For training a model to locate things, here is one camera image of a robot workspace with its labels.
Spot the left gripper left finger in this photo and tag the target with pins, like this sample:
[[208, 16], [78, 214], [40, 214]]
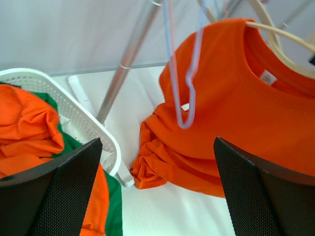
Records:
[[50, 199]]

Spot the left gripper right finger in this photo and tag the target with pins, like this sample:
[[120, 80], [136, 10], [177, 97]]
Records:
[[263, 198]]

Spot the bright green t shirt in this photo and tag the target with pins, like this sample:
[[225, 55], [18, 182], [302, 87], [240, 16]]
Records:
[[113, 196]]

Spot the orange t shirt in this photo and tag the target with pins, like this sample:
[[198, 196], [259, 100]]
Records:
[[245, 95], [31, 134]]

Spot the beige wooden hanger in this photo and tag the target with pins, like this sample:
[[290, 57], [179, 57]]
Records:
[[272, 35]]

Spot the white perforated plastic basket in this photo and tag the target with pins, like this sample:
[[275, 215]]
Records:
[[86, 126]]

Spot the white clothes rack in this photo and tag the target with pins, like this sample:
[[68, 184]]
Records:
[[134, 45]]

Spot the blue pink empty hangers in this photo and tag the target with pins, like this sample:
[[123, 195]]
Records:
[[204, 15]]

